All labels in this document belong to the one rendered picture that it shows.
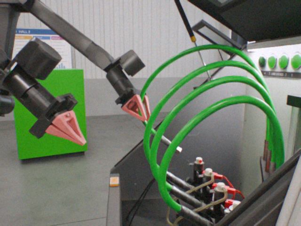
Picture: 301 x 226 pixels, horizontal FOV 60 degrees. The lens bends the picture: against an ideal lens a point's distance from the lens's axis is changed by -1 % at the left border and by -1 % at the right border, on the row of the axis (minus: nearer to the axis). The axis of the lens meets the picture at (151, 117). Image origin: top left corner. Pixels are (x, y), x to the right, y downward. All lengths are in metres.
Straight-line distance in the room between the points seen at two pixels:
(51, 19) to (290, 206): 0.88
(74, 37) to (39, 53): 0.39
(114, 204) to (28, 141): 3.21
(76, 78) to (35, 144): 1.09
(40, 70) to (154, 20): 6.99
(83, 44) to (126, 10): 6.45
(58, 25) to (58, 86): 2.91
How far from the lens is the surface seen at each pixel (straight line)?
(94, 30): 7.15
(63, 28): 0.97
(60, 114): 0.55
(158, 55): 7.48
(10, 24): 1.10
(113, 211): 0.81
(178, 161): 1.07
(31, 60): 0.57
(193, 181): 0.76
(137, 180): 1.07
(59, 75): 3.86
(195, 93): 0.52
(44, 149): 4.02
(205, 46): 0.76
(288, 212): 0.42
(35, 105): 0.57
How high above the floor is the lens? 1.37
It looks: 11 degrees down
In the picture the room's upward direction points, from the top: straight up
